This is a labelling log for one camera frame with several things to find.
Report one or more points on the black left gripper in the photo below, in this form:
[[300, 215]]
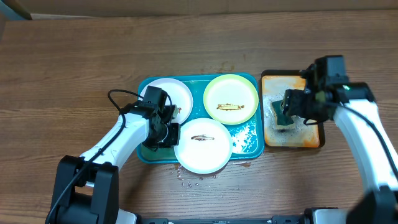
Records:
[[173, 139]]

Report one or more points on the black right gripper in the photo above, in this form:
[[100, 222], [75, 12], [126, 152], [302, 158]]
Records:
[[292, 106]]

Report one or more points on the white plate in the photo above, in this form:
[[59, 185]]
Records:
[[205, 146], [177, 90]]

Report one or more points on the green yellow sponge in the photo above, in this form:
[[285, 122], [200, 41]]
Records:
[[281, 120]]

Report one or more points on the white plate front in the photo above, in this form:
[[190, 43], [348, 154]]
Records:
[[205, 146]]

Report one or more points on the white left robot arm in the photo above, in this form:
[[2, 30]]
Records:
[[86, 188]]

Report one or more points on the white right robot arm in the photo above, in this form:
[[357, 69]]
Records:
[[352, 106]]

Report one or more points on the orange soapy tray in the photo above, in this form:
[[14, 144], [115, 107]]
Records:
[[297, 135]]

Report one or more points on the teal plastic tray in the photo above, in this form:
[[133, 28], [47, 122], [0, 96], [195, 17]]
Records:
[[248, 137]]

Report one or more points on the yellow-green plate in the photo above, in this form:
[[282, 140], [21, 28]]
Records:
[[230, 99]]

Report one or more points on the cardboard back panel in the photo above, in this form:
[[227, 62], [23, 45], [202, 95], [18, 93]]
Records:
[[116, 8]]

